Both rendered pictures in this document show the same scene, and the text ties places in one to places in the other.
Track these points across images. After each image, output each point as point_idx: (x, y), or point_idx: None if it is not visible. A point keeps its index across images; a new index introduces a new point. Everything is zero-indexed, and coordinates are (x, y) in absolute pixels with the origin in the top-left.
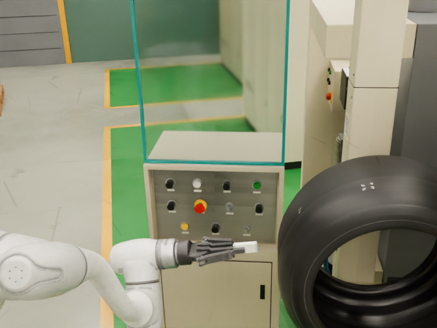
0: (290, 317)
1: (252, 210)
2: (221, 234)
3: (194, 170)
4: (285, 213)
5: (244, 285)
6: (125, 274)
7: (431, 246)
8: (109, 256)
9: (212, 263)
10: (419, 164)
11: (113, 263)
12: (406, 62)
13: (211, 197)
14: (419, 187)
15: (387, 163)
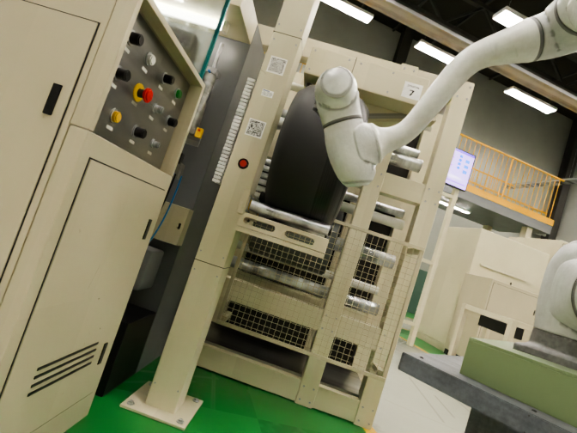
0: (337, 184)
1: (163, 123)
2: (134, 144)
3: (172, 38)
4: (309, 107)
5: (140, 219)
6: (358, 104)
7: (209, 192)
8: (351, 76)
9: (132, 181)
10: None
11: (355, 87)
12: (233, 45)
13: (148, 87)
14: None
15: None
